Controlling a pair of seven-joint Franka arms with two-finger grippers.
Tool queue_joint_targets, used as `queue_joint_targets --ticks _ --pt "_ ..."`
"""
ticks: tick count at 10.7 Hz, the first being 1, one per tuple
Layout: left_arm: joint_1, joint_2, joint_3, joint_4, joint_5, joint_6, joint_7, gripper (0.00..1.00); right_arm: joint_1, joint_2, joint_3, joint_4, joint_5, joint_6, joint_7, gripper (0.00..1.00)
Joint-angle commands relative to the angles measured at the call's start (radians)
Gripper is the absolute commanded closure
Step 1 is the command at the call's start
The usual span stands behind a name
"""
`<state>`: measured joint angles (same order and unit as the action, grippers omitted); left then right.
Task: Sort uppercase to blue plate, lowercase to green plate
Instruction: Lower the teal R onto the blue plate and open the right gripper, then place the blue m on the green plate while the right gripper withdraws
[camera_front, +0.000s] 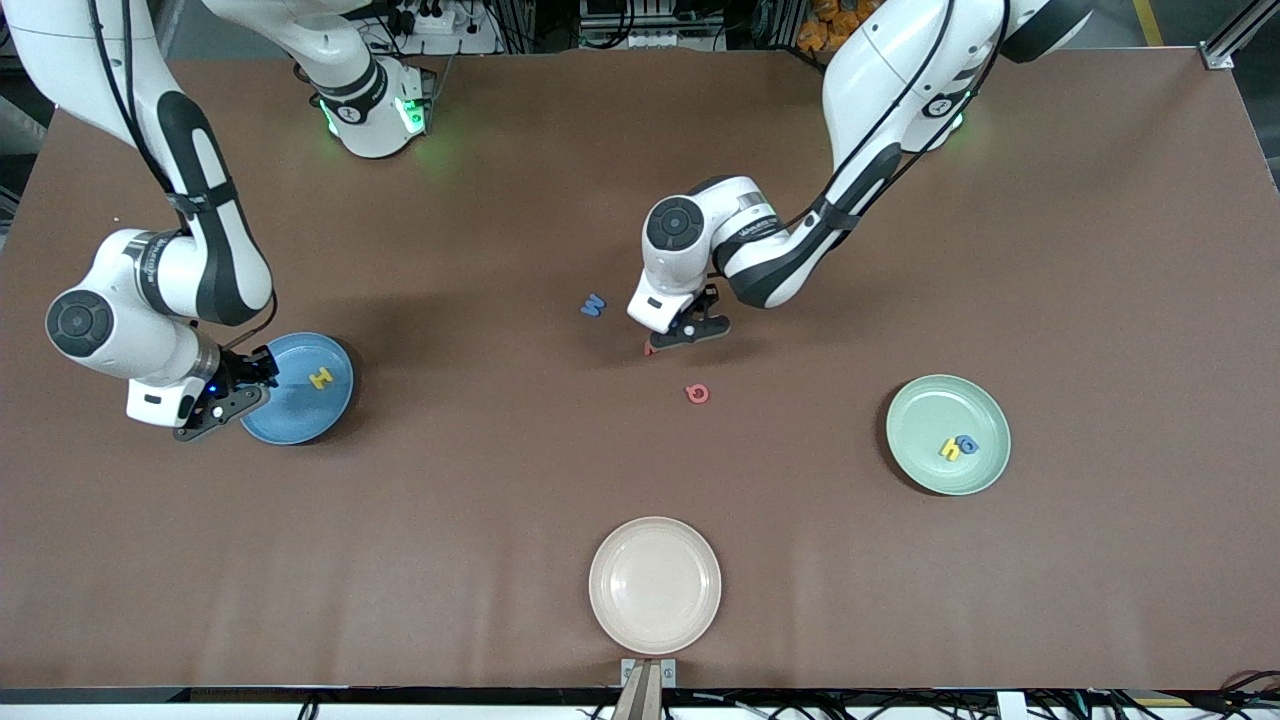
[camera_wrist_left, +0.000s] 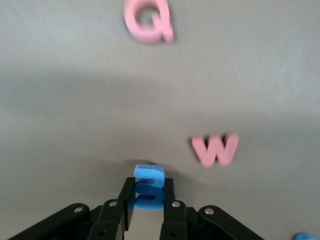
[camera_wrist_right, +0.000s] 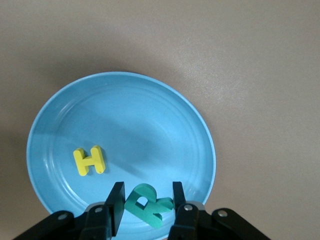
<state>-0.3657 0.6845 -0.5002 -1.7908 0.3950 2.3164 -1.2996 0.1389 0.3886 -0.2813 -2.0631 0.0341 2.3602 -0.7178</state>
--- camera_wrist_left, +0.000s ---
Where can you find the pink foam small w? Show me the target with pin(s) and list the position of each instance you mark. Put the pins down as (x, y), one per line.
(201, 147)

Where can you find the blue foam small e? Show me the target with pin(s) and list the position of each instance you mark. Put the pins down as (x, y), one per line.
(150, 173)

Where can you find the blue foam capital M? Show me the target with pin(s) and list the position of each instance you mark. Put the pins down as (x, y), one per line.
(305, 237)

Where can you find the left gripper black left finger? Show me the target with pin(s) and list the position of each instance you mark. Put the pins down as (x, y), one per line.
(100, 225)

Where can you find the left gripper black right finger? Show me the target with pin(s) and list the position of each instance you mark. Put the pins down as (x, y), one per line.
(180, 225)

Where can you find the brown table cover sheet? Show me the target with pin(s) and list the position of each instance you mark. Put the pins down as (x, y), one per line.
(62, 100)

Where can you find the pink foam letter Q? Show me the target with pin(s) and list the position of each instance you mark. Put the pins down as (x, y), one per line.
(130, 22)

